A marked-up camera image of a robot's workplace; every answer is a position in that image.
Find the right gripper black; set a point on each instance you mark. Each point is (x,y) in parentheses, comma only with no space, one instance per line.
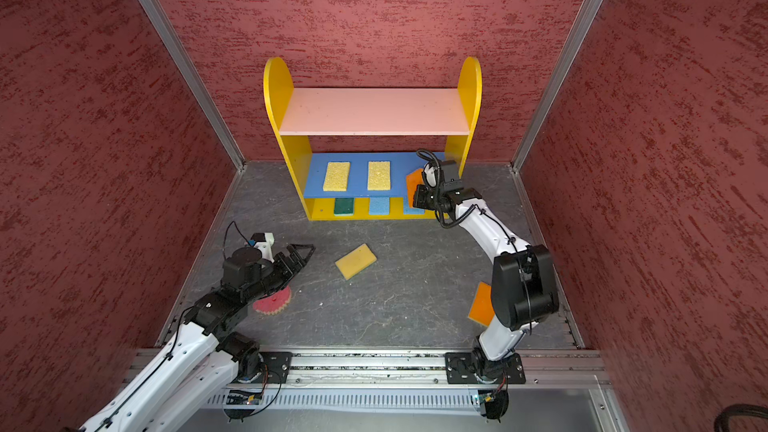
(420,197)

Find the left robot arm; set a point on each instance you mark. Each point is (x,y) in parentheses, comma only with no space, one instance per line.
(206,353)

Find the dark yellow scouring pad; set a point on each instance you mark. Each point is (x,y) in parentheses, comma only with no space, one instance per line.
(355,261)

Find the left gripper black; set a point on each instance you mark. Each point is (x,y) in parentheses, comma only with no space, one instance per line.
(297,263)

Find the pink round smiley sponge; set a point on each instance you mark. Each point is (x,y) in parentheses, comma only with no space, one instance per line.
(274,303)

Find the right aluminium corner post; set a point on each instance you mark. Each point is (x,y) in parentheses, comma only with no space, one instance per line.
(577,34)

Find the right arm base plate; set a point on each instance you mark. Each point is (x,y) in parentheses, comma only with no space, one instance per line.
(473,368)

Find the left aluminium corner post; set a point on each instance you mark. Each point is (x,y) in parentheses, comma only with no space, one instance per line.
(173,44)

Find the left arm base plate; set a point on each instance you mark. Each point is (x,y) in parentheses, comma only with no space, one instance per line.
(262,368)

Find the aluminium corner post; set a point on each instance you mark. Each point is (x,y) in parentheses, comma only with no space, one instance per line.
(577,34)
(173,44)

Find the white slotted cable duct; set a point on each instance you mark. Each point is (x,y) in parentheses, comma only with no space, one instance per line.
(440,400)

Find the green scouring sponge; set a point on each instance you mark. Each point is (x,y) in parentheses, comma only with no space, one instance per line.
(344,207)

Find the yellow shelf pink blue boards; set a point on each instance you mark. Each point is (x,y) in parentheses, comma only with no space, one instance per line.
(314,126)

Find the aluminium mounting rail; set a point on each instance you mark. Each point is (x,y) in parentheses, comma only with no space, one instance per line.
(425,368)

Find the left electronics board with wires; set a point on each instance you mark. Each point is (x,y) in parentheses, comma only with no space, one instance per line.
(240,405)

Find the electronics board with wires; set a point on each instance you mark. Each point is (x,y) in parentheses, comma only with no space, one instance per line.
(493,405)
(240,405)

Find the right electronics board with wires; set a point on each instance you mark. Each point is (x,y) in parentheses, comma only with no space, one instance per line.
(493,405)

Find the orange sponge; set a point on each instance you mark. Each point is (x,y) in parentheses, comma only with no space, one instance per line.
(481,310)
(413,180)

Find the yellow sponge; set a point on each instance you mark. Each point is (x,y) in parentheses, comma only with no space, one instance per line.
(336,177)
(379,176)

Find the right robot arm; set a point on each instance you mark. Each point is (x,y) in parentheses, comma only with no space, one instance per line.
(523,290)

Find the blue sponge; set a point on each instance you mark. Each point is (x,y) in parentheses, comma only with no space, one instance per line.
(409,209)
(379,206)

